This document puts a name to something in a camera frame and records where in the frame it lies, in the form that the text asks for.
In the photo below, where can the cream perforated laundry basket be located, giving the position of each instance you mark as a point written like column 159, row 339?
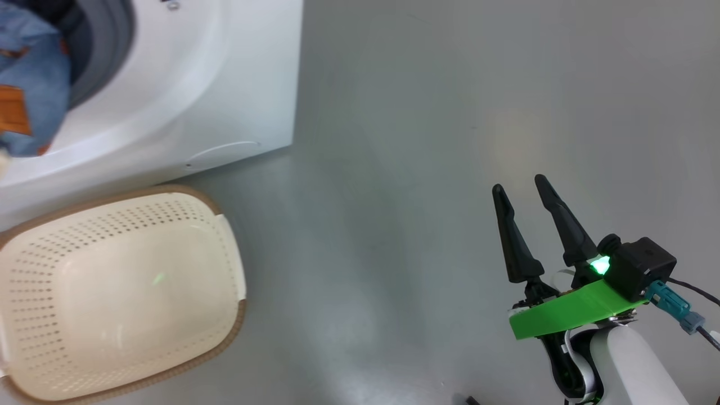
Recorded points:
column 112, row 292

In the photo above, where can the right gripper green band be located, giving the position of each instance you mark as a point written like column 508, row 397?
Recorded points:
column 574, row 312

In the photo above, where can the round drain filter cover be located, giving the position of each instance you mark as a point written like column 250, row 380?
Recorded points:
column 225, row 153

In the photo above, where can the white washing machine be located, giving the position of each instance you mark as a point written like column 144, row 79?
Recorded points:
column 225, row 84

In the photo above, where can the blue cartoon print garment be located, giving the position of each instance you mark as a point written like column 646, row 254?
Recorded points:
column 34, row 73

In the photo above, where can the black tape floor mark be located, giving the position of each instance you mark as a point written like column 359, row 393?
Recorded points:
column 471, row 400

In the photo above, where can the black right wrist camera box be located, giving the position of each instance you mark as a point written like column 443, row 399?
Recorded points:
column 641, row 264

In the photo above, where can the grey rubber door gasket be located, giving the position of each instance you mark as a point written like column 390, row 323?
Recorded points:
column 109, row 45

